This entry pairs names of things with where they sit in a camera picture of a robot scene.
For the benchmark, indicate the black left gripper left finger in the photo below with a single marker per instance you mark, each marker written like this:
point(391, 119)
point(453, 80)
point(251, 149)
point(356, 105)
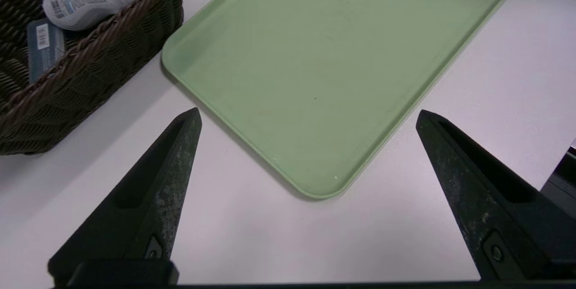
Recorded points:
point(139, 217)

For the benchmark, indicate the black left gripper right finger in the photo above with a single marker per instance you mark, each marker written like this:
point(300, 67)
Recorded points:
point(490, 208)

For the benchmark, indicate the grey clear pencil lead case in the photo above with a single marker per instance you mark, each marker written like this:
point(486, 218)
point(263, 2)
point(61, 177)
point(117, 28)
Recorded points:
point(44, 50)

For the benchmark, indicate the dark robot base part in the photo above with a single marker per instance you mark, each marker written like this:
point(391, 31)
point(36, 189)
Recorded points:
point(562, 183)

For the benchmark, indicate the dark brown wicker basket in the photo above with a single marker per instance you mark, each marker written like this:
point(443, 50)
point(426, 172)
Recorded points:
point(90, 73)

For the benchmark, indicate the green plastic tray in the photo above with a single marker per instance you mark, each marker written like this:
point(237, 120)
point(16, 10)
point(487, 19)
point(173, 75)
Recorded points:
point(324, 68)

